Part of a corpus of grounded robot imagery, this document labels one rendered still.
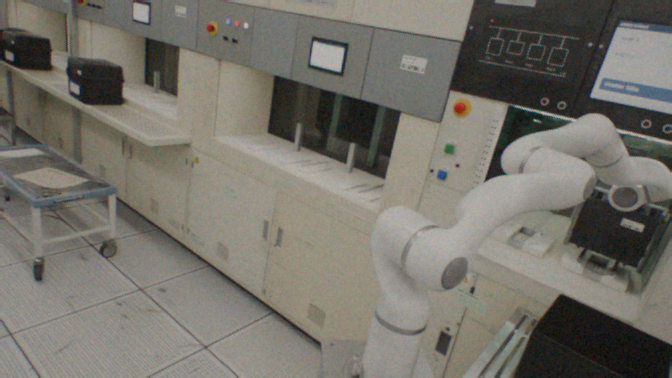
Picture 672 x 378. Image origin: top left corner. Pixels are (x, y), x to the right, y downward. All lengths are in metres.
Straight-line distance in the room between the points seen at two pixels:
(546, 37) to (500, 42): 0.14
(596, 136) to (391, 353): 0.69
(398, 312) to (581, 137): 0.60
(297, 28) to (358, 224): 0.91
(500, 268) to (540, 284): 0.13
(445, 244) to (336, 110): 1.70
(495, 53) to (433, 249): 0.88
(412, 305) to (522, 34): 0.96
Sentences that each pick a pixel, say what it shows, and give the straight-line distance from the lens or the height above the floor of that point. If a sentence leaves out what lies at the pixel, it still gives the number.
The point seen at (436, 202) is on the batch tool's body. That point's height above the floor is 0.99.
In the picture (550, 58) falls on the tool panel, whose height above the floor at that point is 1.56.
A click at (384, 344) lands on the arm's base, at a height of 0.91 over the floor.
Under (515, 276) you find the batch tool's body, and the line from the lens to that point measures 1.63.
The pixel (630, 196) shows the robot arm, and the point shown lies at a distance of 1.48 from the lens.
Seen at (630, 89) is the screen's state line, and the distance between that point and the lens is 1.48.
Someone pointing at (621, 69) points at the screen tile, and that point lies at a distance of 1.48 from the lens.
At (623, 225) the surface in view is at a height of 1.09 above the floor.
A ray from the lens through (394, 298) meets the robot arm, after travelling 0.94.
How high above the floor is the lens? 1.50
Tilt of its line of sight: 20 degrees down
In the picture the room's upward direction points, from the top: 11 degrees clockwise
